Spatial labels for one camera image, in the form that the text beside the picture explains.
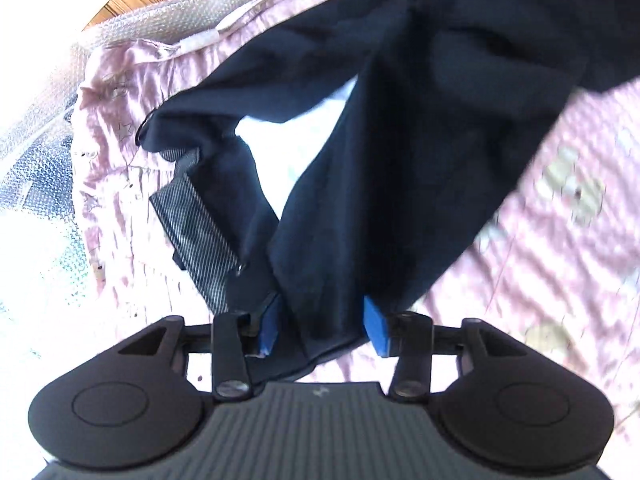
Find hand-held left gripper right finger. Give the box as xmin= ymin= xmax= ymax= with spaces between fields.
xmin=363 ymin=296 xmax=502 ymax=403

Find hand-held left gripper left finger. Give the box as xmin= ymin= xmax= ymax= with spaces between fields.
xmin=117 ymin=294 xmax=282 ymax=403

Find dark navy pants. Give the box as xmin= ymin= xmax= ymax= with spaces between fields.
xmin=135 ymin=0 xmax=640 ymax=386

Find pink bear print blanket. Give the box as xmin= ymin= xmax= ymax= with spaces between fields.
xmin=70 ymin=0 xmax=640 ymax=461

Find clear bubble wrap sheet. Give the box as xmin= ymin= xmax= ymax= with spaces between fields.
xmin=0 ymin=0 xmax=281 ymax=361

